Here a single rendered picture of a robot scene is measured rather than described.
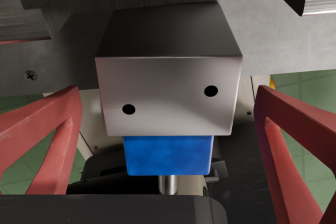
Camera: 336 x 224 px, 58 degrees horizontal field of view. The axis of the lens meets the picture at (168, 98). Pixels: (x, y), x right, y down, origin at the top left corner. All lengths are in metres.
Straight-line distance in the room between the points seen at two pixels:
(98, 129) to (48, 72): 0.73
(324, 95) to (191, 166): 1.17
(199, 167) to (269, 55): 0.07
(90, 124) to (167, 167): 0.75
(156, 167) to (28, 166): 1.40
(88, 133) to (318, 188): 1.20
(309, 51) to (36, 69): 0.15
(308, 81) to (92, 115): 0.79
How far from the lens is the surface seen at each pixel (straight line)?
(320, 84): 1.27
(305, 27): 0.17
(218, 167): 0.67
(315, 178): 1.65
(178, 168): 0.16
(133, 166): 0.16
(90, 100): 0.84
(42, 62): 0.18
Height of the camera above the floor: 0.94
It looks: 54 degrees down
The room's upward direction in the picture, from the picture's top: 179 degrees clockwise
